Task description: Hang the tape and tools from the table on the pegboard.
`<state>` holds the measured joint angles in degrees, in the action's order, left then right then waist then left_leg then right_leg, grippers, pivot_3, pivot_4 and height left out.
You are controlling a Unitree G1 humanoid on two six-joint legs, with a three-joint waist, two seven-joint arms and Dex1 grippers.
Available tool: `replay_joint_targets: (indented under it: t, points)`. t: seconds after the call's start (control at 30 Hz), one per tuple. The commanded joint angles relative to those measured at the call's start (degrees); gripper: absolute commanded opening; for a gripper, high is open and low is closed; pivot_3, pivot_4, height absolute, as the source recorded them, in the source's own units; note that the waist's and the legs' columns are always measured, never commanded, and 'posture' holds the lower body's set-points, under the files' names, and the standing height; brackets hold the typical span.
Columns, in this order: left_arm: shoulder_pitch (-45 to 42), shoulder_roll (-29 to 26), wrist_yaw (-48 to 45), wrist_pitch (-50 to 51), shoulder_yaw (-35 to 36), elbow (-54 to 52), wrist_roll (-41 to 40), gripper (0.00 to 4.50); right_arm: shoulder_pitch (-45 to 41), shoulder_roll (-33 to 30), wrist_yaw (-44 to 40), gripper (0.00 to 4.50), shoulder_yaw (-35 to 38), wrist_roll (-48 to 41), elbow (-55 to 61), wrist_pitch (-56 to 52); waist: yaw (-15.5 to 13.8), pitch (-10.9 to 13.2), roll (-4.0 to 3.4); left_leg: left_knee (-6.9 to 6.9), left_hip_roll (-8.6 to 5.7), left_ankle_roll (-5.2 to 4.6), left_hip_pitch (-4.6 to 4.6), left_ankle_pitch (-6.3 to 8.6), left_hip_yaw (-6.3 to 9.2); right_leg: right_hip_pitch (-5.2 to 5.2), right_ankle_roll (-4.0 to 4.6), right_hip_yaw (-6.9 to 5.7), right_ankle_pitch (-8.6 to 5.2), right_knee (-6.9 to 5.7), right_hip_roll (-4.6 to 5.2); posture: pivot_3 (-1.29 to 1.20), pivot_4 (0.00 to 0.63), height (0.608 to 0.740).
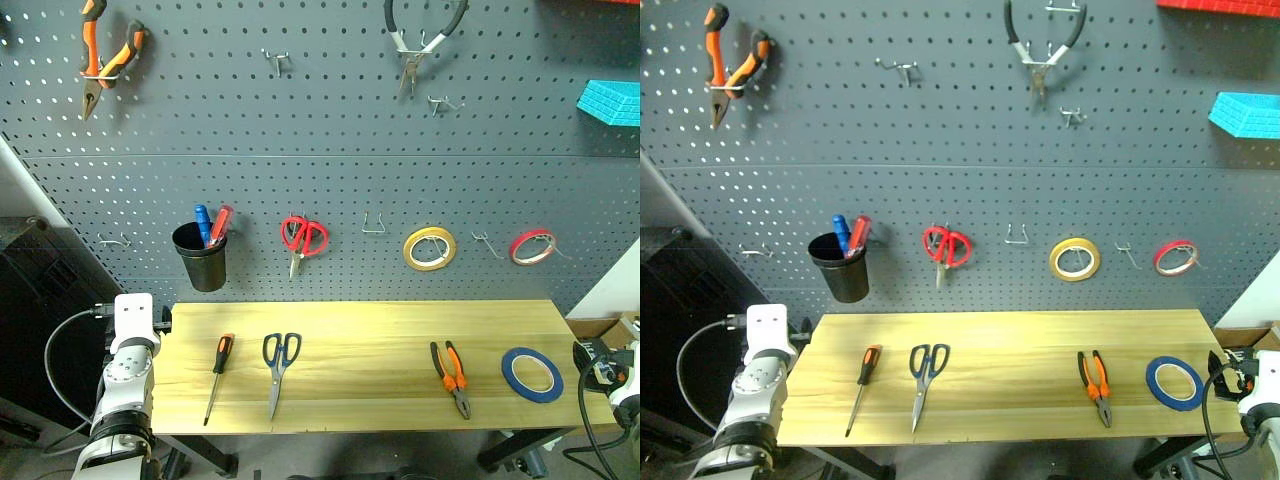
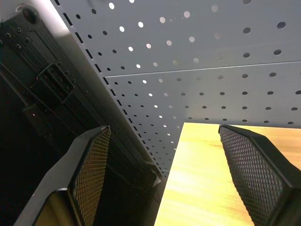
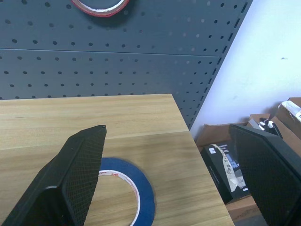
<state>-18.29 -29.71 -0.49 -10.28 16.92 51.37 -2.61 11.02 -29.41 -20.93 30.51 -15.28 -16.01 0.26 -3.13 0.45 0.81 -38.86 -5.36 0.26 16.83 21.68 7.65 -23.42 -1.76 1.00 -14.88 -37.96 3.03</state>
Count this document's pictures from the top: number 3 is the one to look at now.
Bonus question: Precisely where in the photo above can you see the brown cardboard box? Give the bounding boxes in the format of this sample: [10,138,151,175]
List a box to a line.
[195,122,268,222]

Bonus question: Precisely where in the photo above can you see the grey pegboard panel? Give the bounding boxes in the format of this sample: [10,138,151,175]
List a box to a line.
[0,0,253,131]

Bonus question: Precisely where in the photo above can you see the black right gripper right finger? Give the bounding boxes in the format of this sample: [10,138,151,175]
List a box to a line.
[229,124,301,226]

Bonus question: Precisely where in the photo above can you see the open cardboard box with parts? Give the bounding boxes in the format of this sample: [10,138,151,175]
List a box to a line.
[246,97,301,151]

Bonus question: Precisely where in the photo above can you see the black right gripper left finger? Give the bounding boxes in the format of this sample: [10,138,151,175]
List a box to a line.
[0,125,107,226]

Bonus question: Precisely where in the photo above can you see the black product box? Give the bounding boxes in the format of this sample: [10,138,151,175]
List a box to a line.
[200,141,251,205]

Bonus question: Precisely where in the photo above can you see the red tape roll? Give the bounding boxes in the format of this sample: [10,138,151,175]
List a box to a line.
[70,0,131,17]

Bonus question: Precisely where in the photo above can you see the blue tape roll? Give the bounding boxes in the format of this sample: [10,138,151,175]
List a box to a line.
[98,157,156,226]

